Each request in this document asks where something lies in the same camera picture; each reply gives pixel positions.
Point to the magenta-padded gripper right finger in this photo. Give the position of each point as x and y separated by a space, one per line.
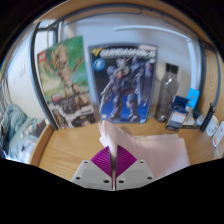
125 160

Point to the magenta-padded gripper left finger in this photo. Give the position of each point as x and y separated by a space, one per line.
101 160

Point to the pale pink towel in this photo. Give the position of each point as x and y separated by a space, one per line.
156 151

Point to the small blue box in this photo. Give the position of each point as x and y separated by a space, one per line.
177 116

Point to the blue robot model box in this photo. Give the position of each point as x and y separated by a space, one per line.
125 83

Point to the clear grey drink bottle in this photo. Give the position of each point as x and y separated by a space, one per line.
166 93

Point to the green toy figure box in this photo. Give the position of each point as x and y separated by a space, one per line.
65 80

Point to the teal bedding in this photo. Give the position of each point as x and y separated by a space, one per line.
15 128

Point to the light blue carton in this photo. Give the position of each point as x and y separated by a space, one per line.
193 96

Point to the white desk lamp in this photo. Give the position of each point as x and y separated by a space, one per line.
190 50

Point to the grey metal frame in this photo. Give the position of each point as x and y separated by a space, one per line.
36 90

